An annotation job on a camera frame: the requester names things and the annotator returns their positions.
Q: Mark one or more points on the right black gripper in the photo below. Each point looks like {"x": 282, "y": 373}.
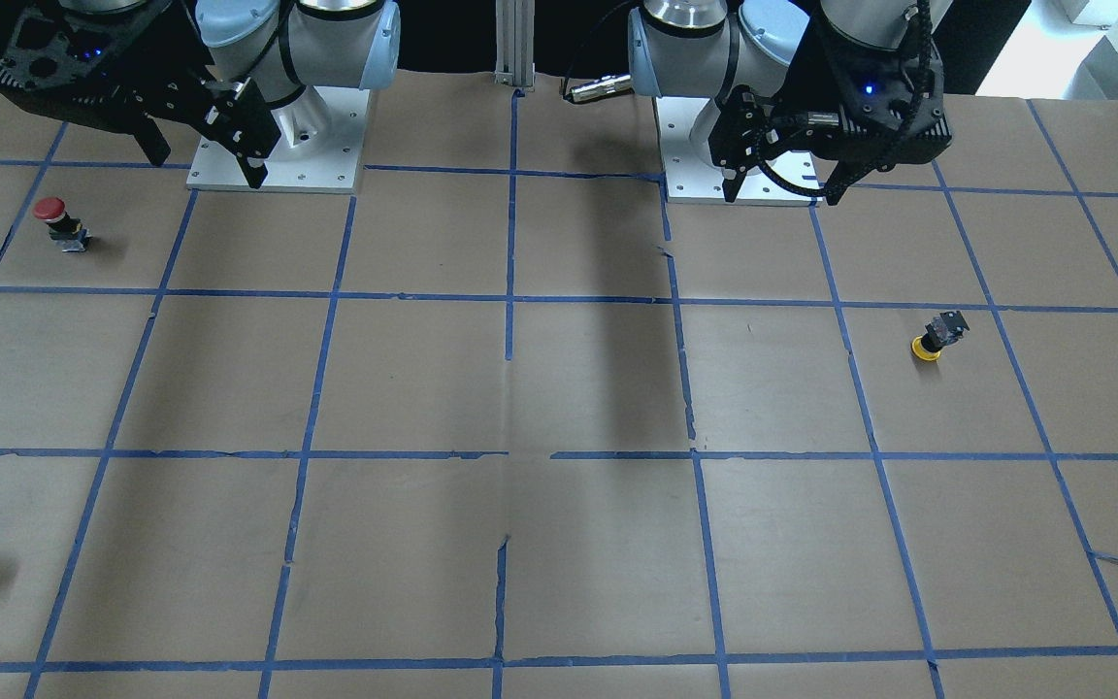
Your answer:
{"x": 174, "y": 89}

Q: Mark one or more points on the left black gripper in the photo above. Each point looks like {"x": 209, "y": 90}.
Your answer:
{"x": 819, "y": 76}

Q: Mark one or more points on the yellow push button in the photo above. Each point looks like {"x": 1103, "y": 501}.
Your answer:
{"x": 944, "y": 330}

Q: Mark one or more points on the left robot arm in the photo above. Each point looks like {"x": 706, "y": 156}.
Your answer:
{"x": 700, "y": 49}

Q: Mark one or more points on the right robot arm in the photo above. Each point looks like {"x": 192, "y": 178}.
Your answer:
{"x": 277, "y": 90}

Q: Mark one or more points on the red push button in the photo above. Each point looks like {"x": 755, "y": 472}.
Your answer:
{"x": 68, "y": 233}

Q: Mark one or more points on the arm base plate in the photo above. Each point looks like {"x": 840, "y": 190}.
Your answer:
{"x": 684, "y": 125}
{"x": 322, "y": 138}

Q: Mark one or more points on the aluminium profile post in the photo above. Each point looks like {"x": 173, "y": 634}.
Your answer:
{"x": 514, "y": 38}

